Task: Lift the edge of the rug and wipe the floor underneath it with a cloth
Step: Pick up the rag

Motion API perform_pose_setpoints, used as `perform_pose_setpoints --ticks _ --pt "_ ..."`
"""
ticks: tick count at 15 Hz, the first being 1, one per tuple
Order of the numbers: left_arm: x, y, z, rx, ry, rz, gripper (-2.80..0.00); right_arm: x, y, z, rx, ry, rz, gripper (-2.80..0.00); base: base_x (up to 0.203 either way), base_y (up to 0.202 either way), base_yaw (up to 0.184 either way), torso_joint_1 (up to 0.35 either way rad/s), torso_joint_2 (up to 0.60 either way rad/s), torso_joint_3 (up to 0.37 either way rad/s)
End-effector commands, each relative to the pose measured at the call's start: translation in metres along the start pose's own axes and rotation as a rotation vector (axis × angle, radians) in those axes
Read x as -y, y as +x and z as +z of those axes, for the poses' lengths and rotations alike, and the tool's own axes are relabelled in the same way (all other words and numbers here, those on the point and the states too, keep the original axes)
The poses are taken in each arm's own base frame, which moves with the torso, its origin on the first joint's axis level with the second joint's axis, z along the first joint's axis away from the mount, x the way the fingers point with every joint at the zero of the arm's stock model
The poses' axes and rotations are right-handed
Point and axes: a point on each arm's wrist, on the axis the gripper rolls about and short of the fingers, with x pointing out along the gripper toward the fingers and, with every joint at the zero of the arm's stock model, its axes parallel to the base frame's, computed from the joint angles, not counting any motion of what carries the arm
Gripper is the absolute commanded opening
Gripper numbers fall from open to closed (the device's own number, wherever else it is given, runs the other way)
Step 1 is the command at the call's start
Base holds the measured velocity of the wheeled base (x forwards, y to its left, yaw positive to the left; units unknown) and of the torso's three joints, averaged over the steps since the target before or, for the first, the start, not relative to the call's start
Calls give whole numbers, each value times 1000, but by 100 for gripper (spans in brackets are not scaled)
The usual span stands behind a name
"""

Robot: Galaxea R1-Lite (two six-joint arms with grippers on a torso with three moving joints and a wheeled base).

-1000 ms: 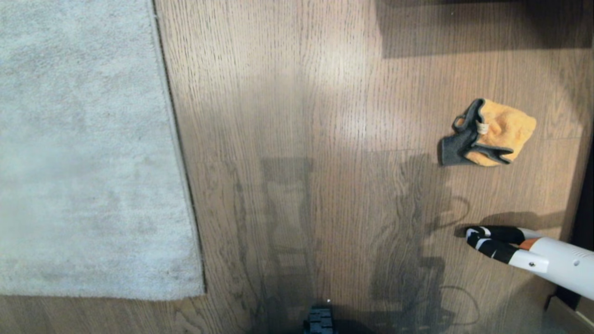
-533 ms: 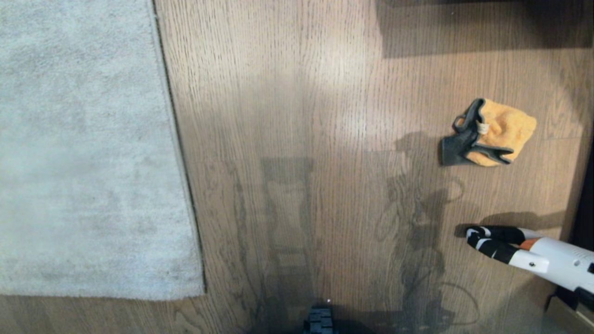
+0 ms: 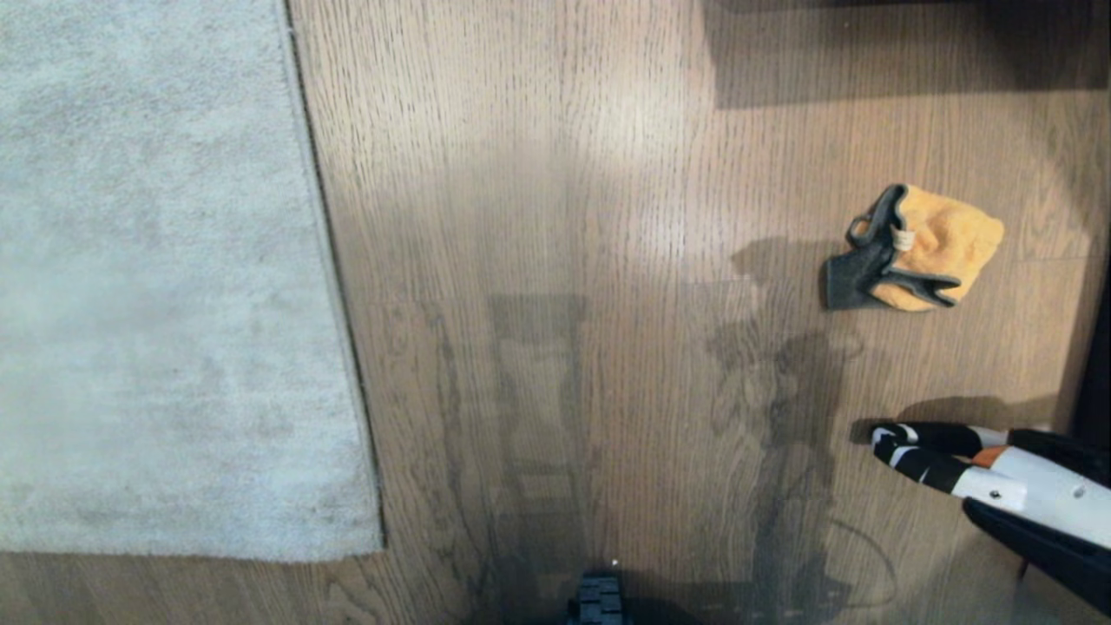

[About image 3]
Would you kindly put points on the yellow cleaning cloth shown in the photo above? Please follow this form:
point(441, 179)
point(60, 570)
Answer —
point(946, 239)

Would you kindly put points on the grey pile rug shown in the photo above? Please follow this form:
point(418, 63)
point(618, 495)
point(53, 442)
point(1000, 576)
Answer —
point(156, 286)

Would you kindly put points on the black plastic clip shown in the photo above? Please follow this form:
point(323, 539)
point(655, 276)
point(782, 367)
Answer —
point(859, 273)

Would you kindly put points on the dark furniture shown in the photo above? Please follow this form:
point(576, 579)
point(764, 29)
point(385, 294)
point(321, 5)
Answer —
point(1097, 347)

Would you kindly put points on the black ribbed block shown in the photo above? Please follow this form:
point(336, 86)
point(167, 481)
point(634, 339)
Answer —
point(597, 601)

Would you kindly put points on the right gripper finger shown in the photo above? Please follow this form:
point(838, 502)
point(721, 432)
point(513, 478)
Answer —
point(942, 437)
point(998, 486)

